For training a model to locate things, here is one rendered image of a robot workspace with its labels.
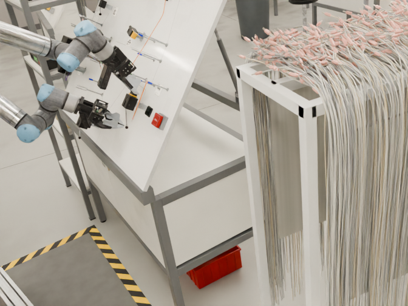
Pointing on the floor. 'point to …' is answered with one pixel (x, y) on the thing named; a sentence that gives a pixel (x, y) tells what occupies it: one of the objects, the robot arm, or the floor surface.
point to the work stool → (303, 8)
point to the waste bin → (253, 17)
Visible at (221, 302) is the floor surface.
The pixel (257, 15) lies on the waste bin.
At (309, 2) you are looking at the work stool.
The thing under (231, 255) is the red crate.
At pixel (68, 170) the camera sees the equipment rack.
